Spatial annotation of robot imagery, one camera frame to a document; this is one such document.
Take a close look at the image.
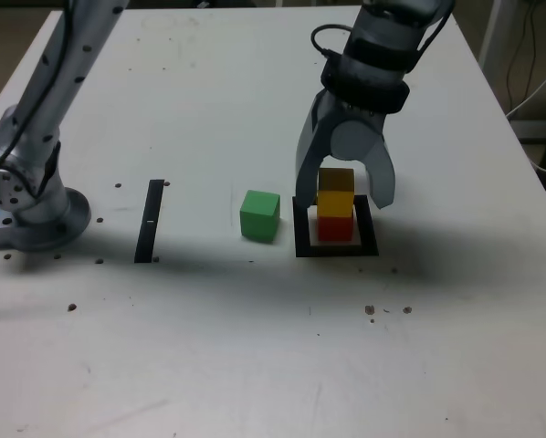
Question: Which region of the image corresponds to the white metal post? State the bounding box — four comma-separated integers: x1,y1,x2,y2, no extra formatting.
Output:
478,0,514,69

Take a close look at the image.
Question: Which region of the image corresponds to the thick black camera cable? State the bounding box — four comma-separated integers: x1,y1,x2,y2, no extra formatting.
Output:
310,24,352,60

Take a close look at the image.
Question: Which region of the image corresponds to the black tape square outline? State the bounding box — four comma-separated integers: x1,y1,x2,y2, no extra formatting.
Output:
291,194,380,258

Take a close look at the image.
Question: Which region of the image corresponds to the green cube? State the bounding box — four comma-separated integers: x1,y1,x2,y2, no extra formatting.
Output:
239,190,282,243

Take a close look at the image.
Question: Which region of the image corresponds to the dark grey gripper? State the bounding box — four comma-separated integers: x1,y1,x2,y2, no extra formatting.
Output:
294,87,397,211

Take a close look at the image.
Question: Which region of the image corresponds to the long white cable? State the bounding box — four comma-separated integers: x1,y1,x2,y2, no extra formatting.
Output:
504,57,546,119

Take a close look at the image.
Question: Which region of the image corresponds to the thin black cable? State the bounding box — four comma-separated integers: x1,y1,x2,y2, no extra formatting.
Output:
505,4,530,109
525,0,539,100

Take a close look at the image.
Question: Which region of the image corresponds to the yellow cube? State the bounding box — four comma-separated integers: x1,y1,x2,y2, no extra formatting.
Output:
317,167,356,219

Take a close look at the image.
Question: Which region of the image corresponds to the red cube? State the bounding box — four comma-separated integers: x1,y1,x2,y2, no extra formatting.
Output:
317,214,355,242

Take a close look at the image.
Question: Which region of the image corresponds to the black tape strip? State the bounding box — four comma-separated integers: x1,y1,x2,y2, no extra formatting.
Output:
133,179,165,265

